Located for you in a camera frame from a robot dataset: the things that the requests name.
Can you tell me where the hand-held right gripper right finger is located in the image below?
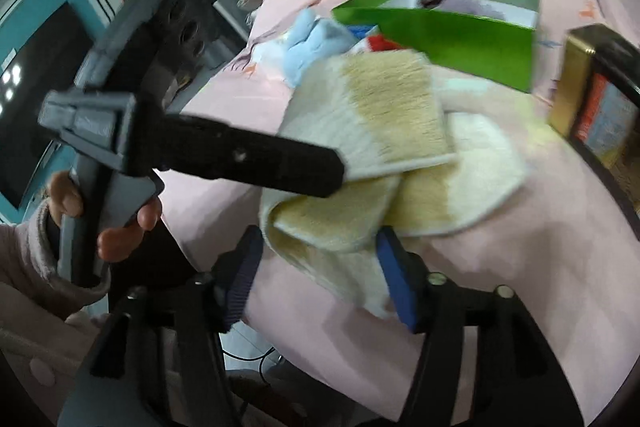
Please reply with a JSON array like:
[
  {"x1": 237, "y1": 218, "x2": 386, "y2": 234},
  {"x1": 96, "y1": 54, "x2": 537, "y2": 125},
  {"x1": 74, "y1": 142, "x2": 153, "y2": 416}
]
[{"x1": 377, "y1": 227, "x2": 586, "y2": 427}]

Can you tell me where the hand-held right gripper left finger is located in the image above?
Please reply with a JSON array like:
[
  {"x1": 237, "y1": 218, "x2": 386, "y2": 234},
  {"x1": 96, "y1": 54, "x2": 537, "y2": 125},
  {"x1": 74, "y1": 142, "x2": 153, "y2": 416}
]
[{"x1": 90, "y1": 225, "x2": 266, "y2": 427}]

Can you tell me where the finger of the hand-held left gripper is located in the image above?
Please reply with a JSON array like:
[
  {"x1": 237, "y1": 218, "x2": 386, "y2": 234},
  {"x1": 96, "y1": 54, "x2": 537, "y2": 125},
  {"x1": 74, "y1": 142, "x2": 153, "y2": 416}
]
[{"x1": 150, "y1": 113, "x2": 349, "y2": 199}]

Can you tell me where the light blue plush toy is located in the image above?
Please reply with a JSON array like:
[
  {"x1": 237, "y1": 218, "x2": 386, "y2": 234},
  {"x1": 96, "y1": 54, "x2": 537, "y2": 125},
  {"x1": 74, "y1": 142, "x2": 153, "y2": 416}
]
[{"x1": 280, "y1": 9, "x2": 358, "y2": 88}]

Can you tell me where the cream beige knitted hat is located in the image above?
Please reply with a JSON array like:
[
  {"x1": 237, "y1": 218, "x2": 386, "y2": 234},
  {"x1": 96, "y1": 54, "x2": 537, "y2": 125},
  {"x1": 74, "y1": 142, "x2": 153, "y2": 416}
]
[{"x1": 259, "y1": 48, "x2": 528, "y2": 320}]

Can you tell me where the blue orange tissue pack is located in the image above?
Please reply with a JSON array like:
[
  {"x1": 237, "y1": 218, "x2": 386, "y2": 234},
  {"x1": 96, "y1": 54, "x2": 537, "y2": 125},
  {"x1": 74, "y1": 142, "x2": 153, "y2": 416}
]
[{"x1": 350, "y1": 24, "x2": 401, "y2": 55}]

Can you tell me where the green cardboard box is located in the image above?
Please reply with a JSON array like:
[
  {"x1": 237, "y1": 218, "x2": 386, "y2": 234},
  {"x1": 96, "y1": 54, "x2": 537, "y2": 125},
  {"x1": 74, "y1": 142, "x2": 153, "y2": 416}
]
[{"x1": 330, "y1": 0, "x2": 542, "y2": 94}]

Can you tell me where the person's left forearm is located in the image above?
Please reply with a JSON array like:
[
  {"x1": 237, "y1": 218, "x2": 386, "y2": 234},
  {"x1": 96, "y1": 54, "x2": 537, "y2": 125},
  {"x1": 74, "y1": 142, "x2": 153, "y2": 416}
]
[{"x1": 0, "y1": 202, "x2": 113, "y2": 323}]

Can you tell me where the person's left hand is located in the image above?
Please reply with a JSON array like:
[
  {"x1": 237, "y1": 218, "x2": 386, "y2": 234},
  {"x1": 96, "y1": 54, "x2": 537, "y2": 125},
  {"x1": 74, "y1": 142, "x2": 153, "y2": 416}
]
[{"x1": 47, "y1": 171, "x2": 163, "y2": 264}]

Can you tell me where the black television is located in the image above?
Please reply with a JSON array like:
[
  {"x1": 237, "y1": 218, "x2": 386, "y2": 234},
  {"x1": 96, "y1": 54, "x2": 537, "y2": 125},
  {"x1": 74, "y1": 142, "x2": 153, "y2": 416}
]
[{"x1": 0, "y1": 2, "x2": 101, "y2": 212}]

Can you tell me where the pink deer print tablecloth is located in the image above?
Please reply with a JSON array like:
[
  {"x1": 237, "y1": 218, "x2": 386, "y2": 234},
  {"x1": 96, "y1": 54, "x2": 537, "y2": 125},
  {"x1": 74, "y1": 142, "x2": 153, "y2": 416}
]
[{"x1": 160, "y1": 0, "x2": 640, "y2": 427}]

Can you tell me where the person's pink fuzzy clothing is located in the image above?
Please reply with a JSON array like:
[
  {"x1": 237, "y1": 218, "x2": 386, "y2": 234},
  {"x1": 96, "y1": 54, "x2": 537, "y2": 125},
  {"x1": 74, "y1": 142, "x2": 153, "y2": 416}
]
[{"x1": 0, "y1": 279, "x2": 106, "y2": 413}]

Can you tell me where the gold black tin box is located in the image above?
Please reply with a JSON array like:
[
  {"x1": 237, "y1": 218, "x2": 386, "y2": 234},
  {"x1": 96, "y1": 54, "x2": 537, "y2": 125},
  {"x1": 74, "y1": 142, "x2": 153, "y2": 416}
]
[{"x1": 547, "y1": 24, "x2": 640, "y2": 178}]

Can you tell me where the black cable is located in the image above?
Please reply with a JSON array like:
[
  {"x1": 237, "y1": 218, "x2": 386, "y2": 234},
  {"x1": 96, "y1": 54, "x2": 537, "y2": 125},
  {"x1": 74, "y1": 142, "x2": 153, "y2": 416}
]
[{"x1": 220, "y1": 342, "x2": 286, "y2": 388}]

